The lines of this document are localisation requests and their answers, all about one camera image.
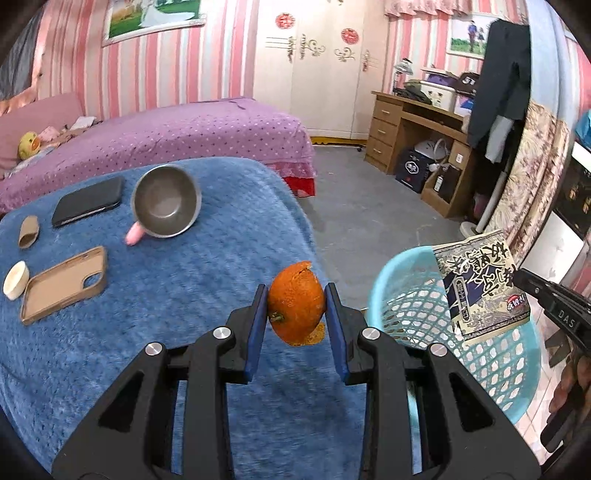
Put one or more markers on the brown cardboard tube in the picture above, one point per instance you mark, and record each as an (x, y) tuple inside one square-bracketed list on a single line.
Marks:
[(28, 232)]

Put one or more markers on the person's right hand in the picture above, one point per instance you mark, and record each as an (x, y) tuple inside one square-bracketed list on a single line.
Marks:
[(565, 383)]

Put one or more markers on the wooden desk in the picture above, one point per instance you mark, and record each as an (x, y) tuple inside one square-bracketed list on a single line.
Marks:
[(388, 124)]

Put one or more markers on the white framed landscape picture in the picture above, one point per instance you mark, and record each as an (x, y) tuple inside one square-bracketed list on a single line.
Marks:
[(152, 18)]

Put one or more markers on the black phone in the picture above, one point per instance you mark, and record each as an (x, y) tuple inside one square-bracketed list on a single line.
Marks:
[(87, 202)]

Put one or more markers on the pink steel-lined mug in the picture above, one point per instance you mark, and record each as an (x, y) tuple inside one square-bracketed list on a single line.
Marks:
[(166, 203)]

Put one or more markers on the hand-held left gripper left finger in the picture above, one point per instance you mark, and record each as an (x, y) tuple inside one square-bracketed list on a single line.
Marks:
[(256, 332)]

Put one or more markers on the light blue plastic basket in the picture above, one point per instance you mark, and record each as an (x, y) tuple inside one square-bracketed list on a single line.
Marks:
[(415, 295)]

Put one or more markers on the pink curtain valance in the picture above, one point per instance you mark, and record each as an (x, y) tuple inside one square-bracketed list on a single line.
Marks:
[(415, 7)]

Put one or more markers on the round tangerine peel shell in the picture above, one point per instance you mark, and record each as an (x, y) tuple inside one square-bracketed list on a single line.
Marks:
[(295, 300)]

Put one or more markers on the black printed box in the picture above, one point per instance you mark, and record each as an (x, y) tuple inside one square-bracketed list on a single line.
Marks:
[(413, 170)]

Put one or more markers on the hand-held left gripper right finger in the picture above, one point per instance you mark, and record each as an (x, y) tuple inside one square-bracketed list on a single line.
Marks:
[(334, 332)]

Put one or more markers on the black and white snack packet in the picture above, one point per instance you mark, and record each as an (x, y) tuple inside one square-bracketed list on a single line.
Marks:
[(480, 286)]

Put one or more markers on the small framed photo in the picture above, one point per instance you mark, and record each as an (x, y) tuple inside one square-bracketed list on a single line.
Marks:
[(471, 34)]

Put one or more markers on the pink padded headboard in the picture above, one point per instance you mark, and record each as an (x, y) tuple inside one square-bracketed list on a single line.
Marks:
[(41, 115)]

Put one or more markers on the white fan stand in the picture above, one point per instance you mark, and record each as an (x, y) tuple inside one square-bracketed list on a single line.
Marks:
[(480, 217)]

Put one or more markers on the tan phone case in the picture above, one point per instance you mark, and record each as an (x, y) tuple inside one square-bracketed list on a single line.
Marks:
[(46, 297)]

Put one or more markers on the purple dotted bed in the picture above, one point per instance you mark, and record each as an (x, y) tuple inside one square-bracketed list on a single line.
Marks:
[(184, 134)]

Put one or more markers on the pink satin curtain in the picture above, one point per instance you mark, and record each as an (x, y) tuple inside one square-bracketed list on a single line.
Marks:
[(18, 69)]

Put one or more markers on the cream decorated wardrobe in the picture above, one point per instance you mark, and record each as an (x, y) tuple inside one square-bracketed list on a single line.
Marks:
[(323, 83)]

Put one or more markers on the pink cloth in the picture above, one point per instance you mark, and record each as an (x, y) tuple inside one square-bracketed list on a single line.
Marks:
[(49, 134)]

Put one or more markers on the yellow duck plush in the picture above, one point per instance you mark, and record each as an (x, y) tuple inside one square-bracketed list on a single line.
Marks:
[(28, 145)]

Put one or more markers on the white storage box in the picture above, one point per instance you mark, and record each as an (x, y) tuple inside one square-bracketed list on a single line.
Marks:
[(438, 94)]

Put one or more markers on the floral patterned mattress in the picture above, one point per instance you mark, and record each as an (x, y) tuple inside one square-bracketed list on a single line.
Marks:
[(531, 175)]

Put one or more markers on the hanging dark coat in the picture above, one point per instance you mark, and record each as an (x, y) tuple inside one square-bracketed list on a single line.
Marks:
[(498, 83)]

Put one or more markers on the desk lamp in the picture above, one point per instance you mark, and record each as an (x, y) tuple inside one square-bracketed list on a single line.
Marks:
[(403, 71)]

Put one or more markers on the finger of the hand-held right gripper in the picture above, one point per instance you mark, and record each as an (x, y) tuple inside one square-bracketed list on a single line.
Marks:
[(531, 284)]

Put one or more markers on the white cloth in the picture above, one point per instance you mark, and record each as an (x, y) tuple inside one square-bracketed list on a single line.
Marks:
[(82, 122)]

